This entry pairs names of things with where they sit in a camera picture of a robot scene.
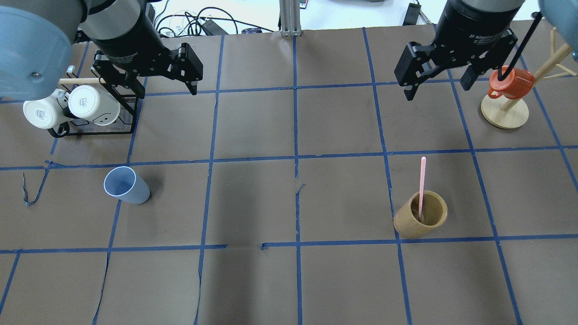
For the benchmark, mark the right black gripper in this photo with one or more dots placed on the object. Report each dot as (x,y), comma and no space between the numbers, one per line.
(475,27)

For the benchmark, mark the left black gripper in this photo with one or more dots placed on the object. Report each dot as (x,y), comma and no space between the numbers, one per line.
(128,44)

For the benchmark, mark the pink chopstick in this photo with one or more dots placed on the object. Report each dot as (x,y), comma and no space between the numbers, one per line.
(423,168)

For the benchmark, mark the light blue plastic cup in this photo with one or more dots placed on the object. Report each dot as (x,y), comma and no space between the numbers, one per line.
(126,185)

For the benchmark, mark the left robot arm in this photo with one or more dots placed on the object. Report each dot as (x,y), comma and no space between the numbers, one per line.
(37,38)

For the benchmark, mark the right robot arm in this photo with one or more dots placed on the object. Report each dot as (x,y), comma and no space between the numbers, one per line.
(471,33)

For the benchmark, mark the black power adapter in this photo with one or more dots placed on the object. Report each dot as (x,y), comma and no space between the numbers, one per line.
(412,14)

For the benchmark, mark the orange mug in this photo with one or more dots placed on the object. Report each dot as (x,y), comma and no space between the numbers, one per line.
(515,86)

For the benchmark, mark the white mug with face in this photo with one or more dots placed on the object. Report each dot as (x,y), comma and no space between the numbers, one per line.
(91,104)

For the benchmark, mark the white mug outer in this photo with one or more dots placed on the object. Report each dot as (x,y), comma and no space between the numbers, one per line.
(48,112)

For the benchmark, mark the bamboo cylinder holder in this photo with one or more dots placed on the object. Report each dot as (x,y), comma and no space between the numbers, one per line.
(435,213)

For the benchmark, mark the black wire mug rack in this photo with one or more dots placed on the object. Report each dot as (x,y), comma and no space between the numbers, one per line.
(125,123)

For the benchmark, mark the aluminium frame post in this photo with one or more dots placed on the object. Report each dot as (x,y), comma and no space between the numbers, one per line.
(290,18)

